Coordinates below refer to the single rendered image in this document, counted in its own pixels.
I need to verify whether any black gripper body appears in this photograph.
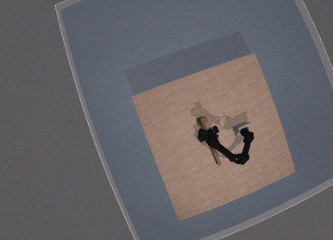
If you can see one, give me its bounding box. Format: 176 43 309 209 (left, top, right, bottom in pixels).
198 126 219 142

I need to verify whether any brown wooden board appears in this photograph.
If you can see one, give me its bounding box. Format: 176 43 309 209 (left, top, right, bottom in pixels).
200 124 222 166

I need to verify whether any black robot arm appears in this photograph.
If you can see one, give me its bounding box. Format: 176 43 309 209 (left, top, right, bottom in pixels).
198 127 254 165

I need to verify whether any brown wooden post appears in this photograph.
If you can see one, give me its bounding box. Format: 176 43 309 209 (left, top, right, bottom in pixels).
197 117 208 124

